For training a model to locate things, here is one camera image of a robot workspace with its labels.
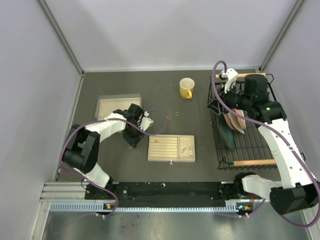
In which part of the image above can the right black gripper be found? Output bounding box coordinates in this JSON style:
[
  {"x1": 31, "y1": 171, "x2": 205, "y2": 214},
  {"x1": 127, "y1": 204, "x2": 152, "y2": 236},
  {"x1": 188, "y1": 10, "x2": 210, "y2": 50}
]
[{"x1": 207, "y1": 81, "x2": 252, "y2": 115}]

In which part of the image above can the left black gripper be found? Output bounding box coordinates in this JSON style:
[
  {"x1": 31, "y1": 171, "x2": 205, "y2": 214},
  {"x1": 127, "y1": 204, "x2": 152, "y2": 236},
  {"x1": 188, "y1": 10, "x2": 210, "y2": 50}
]
[{"x1": 122, "y1": 122, "x2": 147, "y2": 148}]

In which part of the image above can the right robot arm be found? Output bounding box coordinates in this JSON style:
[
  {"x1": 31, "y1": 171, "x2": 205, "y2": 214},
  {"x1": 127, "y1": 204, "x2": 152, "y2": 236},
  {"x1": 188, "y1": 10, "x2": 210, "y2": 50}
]
[{"x1": 207, "y1": 72, "x2": 320, "y2": 215}]

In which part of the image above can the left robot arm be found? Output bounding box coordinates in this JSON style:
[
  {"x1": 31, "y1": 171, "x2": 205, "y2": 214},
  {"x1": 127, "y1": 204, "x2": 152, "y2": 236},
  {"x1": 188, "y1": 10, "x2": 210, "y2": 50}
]
[{"x1": 61, "y1": 103, "x2": 153, "y2": 199}]

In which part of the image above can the beige jewelry tray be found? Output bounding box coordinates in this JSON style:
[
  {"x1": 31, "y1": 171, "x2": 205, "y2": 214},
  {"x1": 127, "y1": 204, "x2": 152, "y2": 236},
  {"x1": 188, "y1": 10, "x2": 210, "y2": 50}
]
[{"x1": 147, "y1": 134, "x2": 196, "y2": 164}]

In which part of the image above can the silver jewelry pile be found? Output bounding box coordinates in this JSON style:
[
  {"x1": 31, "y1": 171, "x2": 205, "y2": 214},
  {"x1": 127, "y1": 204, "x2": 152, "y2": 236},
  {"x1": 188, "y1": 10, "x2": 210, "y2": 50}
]
[{"x1": 180, "y1": 145, "x2": 194, "y2": 155}]

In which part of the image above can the cream plate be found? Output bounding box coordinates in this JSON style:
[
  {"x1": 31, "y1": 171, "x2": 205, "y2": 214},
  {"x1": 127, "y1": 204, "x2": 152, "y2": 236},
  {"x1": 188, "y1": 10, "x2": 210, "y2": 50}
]
[{"x1": 224, "y1": 112, "x2": 245, "y2": 135}]

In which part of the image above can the dark teal plate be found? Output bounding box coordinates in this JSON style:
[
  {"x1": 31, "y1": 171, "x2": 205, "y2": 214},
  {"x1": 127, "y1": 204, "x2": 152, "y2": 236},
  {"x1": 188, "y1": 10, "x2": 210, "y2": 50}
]
[{"x1": 216, "y1": 115, "x2": 236, "y2": 152}]

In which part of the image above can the pink plate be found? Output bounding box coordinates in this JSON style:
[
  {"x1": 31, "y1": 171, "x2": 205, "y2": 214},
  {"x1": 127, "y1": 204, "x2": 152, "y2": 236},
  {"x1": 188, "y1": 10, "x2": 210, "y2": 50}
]
[{"x1": 234, "y1": 109, "x2": 247, "y2": 130}]

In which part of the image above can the yellow mug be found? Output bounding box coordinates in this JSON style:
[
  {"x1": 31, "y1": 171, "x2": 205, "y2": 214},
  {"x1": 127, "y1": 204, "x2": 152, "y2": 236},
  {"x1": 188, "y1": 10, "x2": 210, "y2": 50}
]
[{"x1": 179, "y1": 77, "x2": 195, "y2": 99}]

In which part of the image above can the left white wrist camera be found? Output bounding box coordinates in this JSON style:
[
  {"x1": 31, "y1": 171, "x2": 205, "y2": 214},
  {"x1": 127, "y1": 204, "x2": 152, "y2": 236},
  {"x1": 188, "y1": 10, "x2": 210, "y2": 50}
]
[{"x1": 137, "y1": 111, "x2": 154, "y2": 131}]

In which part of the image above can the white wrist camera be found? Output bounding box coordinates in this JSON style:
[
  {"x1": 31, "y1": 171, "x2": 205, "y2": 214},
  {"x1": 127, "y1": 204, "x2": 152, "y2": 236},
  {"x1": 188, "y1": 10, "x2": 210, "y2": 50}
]
[
  {"x1": 137, "y1": 111, "x2": 154, "y2": 131},
  {"x1": 218, "y1": 68, "x2": 238, "y2": 94}
]

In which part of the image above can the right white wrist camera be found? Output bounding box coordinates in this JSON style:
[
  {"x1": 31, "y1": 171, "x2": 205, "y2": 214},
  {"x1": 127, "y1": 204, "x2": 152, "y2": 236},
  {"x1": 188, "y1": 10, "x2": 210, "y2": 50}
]
[{"x1": 218, "y1": 68, "x2": 238, "y2": 94}]

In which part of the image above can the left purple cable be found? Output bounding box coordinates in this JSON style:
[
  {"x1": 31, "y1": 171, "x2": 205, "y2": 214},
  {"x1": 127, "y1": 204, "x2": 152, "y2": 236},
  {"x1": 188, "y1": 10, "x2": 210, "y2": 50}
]
[{"x1": 58, "y1": 108, "x2": 169, "y2": 221}]

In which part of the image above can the purple cable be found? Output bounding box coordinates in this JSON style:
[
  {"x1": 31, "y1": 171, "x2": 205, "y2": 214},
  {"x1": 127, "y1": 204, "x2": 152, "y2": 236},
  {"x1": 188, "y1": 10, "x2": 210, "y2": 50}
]
[
  {"x1": 58, "y1": 108, "x2": 169, "y2": 221},
  {"x1": 211, "y1": 60, "x2": 320, "y2": 236}
]

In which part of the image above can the black wire dish rack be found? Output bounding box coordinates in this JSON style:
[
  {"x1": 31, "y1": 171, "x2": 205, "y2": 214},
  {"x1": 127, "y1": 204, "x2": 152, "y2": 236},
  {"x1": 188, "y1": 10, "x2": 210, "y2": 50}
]
[{"x1": 207, "y1": 73, "x2": 287, "y2": 170}]

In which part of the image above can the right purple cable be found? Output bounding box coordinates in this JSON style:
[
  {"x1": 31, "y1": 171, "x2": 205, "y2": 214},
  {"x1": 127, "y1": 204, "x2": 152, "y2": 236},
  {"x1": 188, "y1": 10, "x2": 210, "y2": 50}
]
[{"x1": 211, "y1": 60, "x2": 320, "y2": 236}]

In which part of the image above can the grey cable duct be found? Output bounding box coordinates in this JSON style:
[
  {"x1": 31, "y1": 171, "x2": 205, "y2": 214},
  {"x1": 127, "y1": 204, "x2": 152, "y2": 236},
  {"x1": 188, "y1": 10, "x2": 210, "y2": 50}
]
[{"x1": 49, "y1": 199, "x2": 250, "y2": 213}]

